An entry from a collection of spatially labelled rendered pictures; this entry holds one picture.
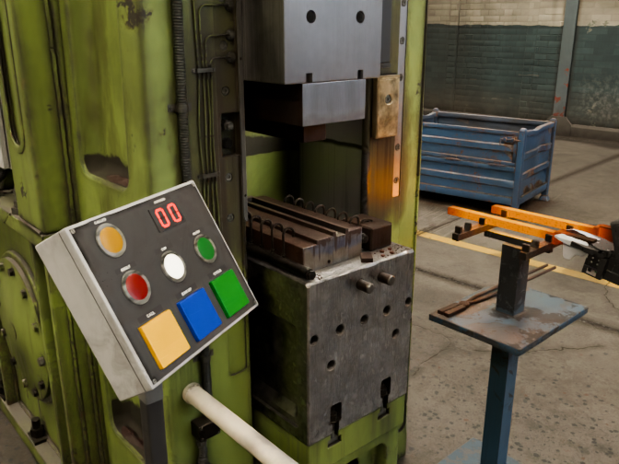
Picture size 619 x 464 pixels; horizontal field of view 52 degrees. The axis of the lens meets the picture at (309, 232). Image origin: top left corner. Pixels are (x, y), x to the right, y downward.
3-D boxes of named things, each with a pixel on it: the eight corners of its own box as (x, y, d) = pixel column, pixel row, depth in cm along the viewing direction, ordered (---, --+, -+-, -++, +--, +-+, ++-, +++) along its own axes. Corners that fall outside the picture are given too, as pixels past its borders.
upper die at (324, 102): (365, 119, 155) (366, 78, 152) (302, 127, 142) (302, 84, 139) (262, 103, 185) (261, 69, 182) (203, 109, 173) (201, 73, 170)
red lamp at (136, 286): (155, 298, 103) (153, 273, 101) (128, 307, 100) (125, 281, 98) (145, 293, 105) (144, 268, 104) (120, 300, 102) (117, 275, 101)
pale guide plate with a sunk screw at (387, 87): (398, 135, 182) (401, 75, 177) (376, 139, 177) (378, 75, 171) (392, 134, 184) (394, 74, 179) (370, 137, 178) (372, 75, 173)
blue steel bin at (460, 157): (550, 200, 565) (559, 118, 542) (516, 220, 505) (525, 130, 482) (429, 180, 635) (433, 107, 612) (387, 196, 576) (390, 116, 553)
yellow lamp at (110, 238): (130, 251, 102) (127, 226, 101) (102, 259, 99) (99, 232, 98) (122, 247, 104) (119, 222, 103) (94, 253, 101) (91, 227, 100)
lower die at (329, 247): (361, 255, 166) (362, 224, 163) (303, 273, 154) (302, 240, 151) (264, 219, 196) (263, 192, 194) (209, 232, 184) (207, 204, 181)
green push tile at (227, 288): (250, 301, 123) (232, 267, 122) (230, 317, 117) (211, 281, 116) (243, 304, 124) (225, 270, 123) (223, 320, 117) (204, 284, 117)
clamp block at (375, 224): (392, 245, 173) (393, 222, 171) (370, 251, 168) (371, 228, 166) (361, 234, 182) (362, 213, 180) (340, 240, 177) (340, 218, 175)
